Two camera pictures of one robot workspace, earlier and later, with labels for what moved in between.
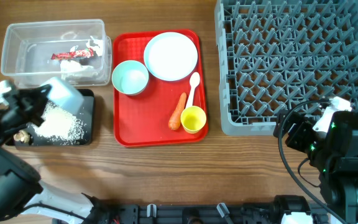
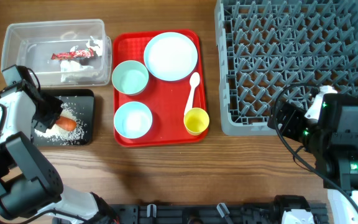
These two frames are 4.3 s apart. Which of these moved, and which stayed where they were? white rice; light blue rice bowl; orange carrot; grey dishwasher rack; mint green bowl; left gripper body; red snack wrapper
Moved: orange carrot; left gripper body; light blue rice bowl
Stayed: red snack wrapper; mint green bowl; grey dishwasher rack; white rice
